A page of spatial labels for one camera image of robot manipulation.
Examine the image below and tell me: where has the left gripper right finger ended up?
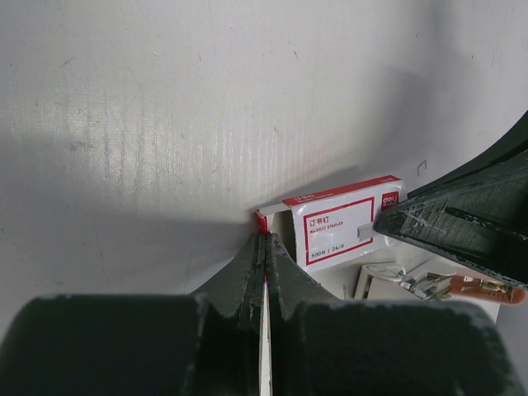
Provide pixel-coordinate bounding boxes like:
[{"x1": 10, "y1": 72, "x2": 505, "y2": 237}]
[{"x1": 265, "y1": 234, "x2": 525, "y2": 395}]

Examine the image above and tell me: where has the loose metal staple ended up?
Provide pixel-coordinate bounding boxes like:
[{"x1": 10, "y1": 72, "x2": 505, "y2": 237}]
[{"x1": 417, "y1": 160, "x2": 427, "y2": 177}]

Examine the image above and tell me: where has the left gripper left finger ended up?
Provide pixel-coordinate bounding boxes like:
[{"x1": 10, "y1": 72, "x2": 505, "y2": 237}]
[{"x1": 1, "y1": 235, "x2": 265, "y2": 395}]

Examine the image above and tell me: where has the red white staple box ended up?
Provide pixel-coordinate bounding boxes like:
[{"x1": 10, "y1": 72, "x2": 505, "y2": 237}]
[{"x1": 282, "y1": 175, "x2": 409, "y2": 272}]

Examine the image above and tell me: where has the pink stapler top cover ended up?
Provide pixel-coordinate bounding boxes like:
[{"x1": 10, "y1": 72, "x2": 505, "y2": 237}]
[{"x1": 402, "y1": 271, "x2": 527, "y2": 305}]

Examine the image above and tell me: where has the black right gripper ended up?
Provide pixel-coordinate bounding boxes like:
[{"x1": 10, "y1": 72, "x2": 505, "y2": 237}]
[{"x1": 374, "y1": 116, "x2": 527, "y2": 287}]

